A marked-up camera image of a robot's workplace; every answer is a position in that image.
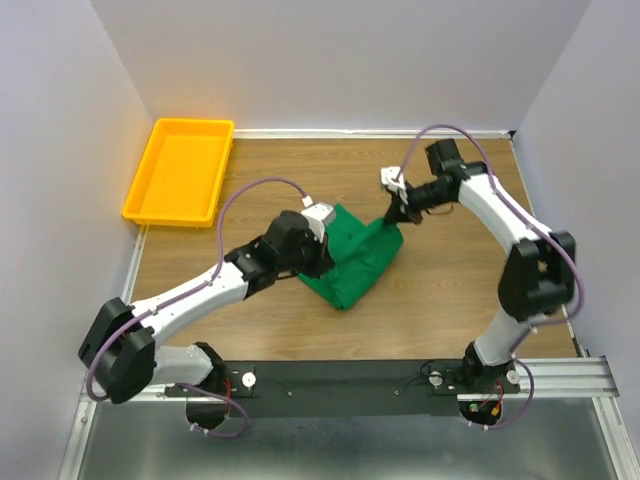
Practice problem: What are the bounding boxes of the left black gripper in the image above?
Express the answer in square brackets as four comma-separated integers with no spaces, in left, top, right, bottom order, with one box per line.
[278,228,336,282]

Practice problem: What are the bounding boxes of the green t shirt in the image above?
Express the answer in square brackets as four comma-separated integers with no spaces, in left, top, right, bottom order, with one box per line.
[298,204,404,310]

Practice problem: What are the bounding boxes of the yellow plastic tray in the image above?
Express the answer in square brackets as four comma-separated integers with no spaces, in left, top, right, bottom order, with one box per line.
[121,118,235,228]

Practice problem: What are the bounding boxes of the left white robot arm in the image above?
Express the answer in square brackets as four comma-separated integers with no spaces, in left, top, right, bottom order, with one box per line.
[78,203,336,404]

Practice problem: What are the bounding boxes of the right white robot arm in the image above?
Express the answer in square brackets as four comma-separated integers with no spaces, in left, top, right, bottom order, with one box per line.
[380,139,576,392]

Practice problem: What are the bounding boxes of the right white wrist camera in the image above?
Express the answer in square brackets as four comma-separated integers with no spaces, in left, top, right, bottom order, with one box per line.
[380,166,407,196]

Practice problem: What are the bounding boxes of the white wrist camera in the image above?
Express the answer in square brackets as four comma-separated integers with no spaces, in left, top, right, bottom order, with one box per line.
[301,195,336,242]
[380,166,407,196]

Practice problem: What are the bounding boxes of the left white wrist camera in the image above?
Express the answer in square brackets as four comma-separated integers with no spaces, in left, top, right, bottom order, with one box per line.
[301,195,336,242]

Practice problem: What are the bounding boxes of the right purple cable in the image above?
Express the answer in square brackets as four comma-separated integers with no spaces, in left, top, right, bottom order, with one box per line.
[394,123,586,431]

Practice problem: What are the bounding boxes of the purple cable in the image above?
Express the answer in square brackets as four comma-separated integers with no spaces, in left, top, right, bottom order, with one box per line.
[86,176,311,440]
[394,123,586,431]

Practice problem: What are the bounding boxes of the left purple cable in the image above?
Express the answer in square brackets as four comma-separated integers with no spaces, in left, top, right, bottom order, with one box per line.
[86,176,311,440]

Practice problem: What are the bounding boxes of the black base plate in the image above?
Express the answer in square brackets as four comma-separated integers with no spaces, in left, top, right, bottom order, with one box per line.
[164,357,521,419]

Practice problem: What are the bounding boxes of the aluminium frame rail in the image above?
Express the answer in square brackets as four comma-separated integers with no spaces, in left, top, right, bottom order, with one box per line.
[516,357,619,399]

